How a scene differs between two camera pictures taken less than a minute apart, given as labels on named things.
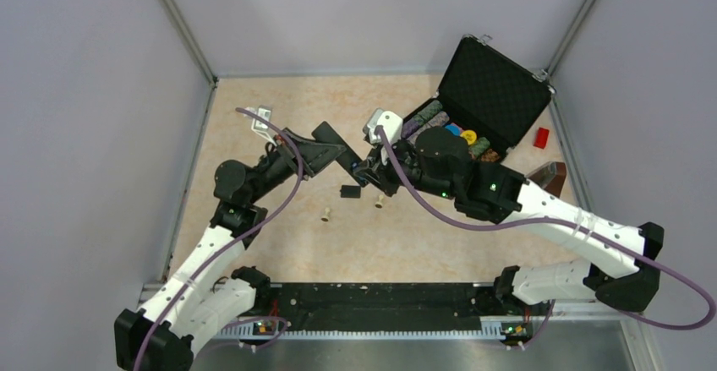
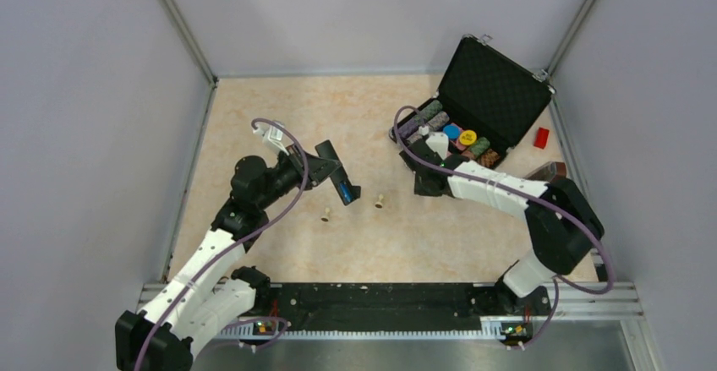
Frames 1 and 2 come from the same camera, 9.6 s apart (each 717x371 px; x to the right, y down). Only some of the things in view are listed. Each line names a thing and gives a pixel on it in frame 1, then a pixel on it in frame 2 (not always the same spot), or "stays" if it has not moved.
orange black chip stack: [490, 156] stays
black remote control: [324, 133] to [326, 149]
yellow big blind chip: [469, 135] stays
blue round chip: [454, 128] stays
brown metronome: [550, 176] stays
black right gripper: [378, 171] to [420, 189]
